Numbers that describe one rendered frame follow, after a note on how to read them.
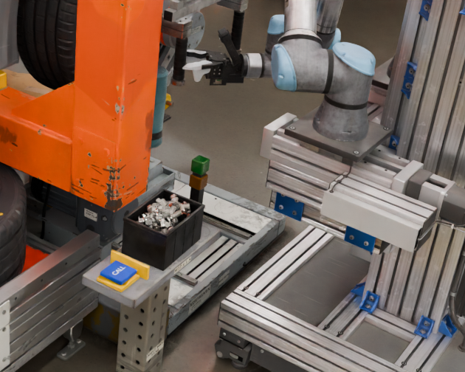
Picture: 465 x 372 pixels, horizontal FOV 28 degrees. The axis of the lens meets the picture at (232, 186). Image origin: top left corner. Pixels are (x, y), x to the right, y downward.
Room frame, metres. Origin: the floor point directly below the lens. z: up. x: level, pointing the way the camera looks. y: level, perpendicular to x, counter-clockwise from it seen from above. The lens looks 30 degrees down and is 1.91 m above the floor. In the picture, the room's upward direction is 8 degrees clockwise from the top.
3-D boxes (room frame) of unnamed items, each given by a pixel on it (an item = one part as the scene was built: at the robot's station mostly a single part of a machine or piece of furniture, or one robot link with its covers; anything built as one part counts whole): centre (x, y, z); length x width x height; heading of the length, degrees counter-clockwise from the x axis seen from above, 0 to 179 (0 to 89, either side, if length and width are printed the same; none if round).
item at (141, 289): (2.10, 0.19, 0.44); 0.43 x 0.17 x 0.03; 153
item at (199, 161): (2.28, 0.10, 0.64); 0.04 x 0.04 x 0.04; 63
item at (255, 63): (2.64, 0.00, 0.81); 0.08 x 0.05 x 0.08; 18
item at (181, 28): (2.58, 0.23, 0.93); 0.09 x 0.05 x 0.05; 63
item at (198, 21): (2.80, 0.28, 0.85); 0.21 x 0.14 x 0.14; 63
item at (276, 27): (2.67, -0.10, 0.91); 0.11 x 0.08 x 0.11; 98
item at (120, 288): (1.95, 0.26, 0.45); 0.08 x 0.08 x 0.01; 63
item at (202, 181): (2.28, 0.10, 0.59); 0.04 x 0.04 x 0.04; 63
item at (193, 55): (2.63, 0.18, 0.81); 0.09 x 0.03 x 0.06; 84
